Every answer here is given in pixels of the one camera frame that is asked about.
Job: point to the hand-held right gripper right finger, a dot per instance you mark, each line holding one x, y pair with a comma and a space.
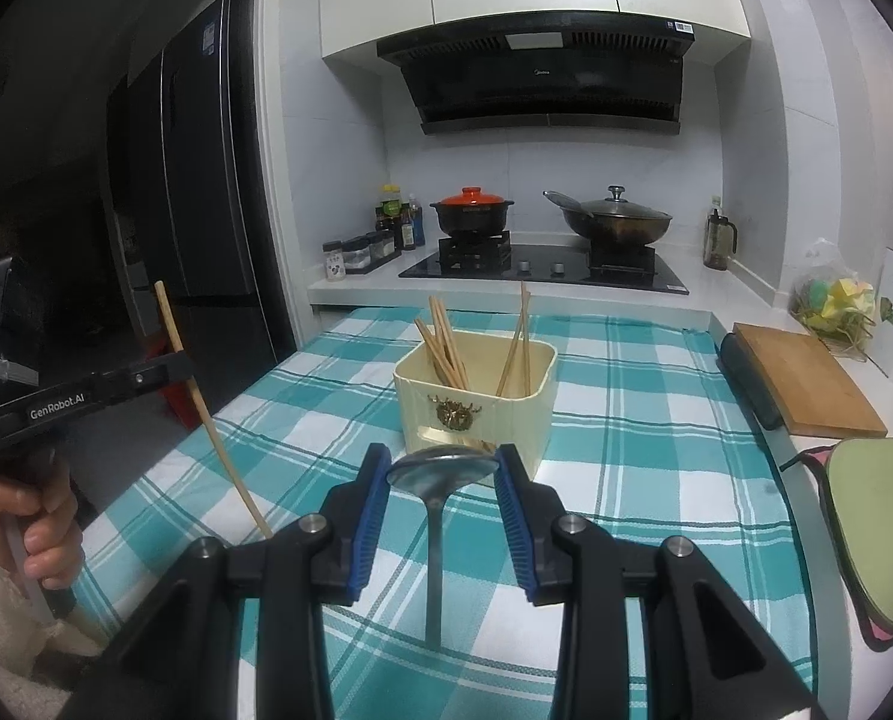
518, 532

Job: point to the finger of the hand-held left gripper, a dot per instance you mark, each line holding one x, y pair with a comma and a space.
143, 375

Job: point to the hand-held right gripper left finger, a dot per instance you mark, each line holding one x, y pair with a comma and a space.
368, 532

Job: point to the metal spoon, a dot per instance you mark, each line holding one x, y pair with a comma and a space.
439, 469

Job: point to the cream utensil holder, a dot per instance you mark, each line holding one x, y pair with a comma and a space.
506, 420

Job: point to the person's left forearm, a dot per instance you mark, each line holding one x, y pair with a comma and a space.
4, 637

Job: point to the person's left hand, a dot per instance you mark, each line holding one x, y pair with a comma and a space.
49, 547

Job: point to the teal plaid tablecloth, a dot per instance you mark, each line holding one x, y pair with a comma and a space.
641, 502

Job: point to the dark refrigerator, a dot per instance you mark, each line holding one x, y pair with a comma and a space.
191, 202

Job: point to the white spice jar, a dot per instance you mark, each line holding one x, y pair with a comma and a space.
335, 262

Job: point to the black gas stove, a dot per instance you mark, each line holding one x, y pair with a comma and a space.
544, 270

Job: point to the black burner grate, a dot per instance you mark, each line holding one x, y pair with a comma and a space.
474, 251
623, 259

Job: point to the dark sauce bottle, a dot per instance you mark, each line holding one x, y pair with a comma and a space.
413, 229

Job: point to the black clay pot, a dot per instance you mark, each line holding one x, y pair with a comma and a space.
473, 221

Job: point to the black wok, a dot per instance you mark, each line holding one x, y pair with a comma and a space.
619, 229

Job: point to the wooden cutting board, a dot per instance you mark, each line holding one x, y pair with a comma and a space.
814, 382

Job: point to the red pot lid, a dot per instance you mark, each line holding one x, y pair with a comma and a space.
473, 196

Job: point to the glass wok lid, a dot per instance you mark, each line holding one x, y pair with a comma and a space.
617, 206

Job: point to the dark water bottle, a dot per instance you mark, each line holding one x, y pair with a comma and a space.
720, 240

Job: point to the green cutting board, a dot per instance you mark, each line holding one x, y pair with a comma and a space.
881, 525

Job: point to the plastic bag of sponges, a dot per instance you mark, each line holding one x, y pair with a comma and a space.
836, 300

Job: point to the black range hood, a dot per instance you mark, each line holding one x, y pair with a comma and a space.
544, 82

